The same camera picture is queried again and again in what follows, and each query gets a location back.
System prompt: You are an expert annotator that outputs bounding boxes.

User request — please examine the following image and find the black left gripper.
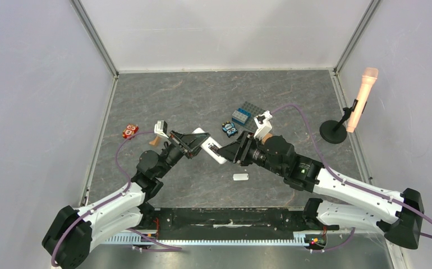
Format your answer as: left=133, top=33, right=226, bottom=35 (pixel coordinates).
left=156, top=129, right=211, bottom=178

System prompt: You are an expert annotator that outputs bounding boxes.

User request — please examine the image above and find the white remote control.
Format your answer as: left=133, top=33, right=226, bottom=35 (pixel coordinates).
left=200, top=136, right=227, bottom=164

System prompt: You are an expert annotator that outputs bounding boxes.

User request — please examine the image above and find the white battery cover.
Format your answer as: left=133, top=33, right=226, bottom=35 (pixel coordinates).
left=233, top=173, right=249, bottom=181

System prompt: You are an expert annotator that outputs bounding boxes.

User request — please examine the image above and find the black battery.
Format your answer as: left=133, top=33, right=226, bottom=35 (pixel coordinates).
left=209, top=145, right=219, bottom=154

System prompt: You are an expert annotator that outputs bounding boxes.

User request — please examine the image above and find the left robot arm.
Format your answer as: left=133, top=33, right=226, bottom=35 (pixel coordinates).
left=42, top=131, right=210, bottom=268

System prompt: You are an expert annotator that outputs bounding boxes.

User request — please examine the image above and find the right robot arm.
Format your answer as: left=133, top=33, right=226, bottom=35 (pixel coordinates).
left=217, top=131, right=424, bottom=249

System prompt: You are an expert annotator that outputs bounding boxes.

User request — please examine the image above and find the grey lego baseplate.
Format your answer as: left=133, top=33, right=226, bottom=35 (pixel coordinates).
left=238, top=101, right=265, bottom=132

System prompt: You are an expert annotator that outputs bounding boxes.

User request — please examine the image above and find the grey lego brick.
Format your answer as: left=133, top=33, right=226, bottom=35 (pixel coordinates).
left=232, top=110, right=249, bottom=126

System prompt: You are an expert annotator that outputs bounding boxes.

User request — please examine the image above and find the large wooden block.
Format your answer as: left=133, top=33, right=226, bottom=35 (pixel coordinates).
left=149, top=136, right=162, bottom=146

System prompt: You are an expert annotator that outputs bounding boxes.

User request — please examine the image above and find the small brown wooden block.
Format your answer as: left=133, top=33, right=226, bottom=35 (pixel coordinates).
left=261, top=133, right=273, bottom=143

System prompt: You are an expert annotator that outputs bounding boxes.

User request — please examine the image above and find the blue lego brick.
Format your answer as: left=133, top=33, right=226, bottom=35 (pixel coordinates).
left=236, top=108, right=251, bottom=122

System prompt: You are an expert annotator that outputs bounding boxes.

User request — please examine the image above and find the red owl toy block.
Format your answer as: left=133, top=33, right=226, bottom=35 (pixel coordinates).
left=122, top=124, right=139, bottom=139

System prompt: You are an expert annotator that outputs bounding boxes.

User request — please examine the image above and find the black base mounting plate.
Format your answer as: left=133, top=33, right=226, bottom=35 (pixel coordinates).
left=141, top=207, right=340, bottom=240

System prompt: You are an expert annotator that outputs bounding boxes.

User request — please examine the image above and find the black microphone stand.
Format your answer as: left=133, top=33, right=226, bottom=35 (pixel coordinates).
left=319, top=99, right=367, bottom=144

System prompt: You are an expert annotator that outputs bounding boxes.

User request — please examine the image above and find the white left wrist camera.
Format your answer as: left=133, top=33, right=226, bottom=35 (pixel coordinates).
left=154, top=120, right=168, bottom=138

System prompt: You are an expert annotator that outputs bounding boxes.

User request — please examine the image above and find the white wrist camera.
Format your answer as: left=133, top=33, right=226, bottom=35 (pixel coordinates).
left=154, top=120, right=168, bottom=138
left=254, top=110, right=273, bottom=140

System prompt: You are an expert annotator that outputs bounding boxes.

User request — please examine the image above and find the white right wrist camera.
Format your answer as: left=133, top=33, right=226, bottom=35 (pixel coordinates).
left=254, top=110, right=273, bottom=140

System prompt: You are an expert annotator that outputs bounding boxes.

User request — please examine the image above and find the white cable duct strip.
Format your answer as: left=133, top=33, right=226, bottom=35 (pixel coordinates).
left=102, top=232, right=310, bottom=247

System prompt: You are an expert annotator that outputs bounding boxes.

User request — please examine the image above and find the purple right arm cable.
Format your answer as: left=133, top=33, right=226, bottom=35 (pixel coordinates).
left=270, top=103, right=432, bottom=253

